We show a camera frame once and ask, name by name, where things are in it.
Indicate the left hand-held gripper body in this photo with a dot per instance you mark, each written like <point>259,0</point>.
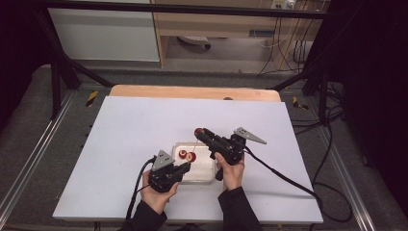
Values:
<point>163,178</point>

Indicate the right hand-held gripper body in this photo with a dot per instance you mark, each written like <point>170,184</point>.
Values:
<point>229,149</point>

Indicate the thin wooden skewer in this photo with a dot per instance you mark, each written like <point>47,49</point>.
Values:
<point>194,147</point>

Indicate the square white tray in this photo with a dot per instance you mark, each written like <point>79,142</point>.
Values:
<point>202,170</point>

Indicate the person's left hand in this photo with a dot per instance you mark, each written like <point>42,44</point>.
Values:
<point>157,199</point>

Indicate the person's right hand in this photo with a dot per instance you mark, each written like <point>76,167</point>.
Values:
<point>232,176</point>

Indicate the wooden table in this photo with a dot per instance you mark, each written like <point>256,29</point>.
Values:
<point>176,92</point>

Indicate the white board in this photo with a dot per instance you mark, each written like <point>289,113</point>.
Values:
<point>128,128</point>

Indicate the white chair base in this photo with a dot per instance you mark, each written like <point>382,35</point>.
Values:
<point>194,40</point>

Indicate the light wooden desk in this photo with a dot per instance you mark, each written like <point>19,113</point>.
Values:
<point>208,24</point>

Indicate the white cabinet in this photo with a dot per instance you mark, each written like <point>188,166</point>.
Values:
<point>106,35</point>

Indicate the white power strip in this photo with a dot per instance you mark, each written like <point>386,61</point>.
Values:
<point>283,4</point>

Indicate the black curtain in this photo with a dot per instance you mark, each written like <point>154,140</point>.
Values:
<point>16,48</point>
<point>375,80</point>

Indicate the aluminium floor rail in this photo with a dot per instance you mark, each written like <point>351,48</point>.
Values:
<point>35,150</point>
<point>344,179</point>

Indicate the black metal frame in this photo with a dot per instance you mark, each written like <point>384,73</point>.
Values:
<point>192,9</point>

